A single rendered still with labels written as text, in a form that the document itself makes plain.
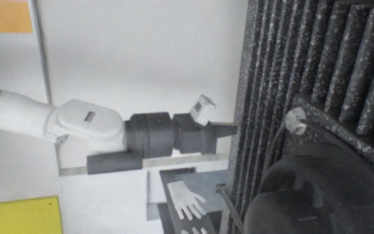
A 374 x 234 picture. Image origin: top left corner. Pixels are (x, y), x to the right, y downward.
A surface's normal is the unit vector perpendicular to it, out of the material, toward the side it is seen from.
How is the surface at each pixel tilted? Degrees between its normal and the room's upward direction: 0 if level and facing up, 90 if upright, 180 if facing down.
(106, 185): 90
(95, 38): 90
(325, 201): 90
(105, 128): 25
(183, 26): 90
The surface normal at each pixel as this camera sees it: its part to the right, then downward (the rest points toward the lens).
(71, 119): 0.15, -0.63
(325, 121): -0.97, 0.07
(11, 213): 0.24, 0.39
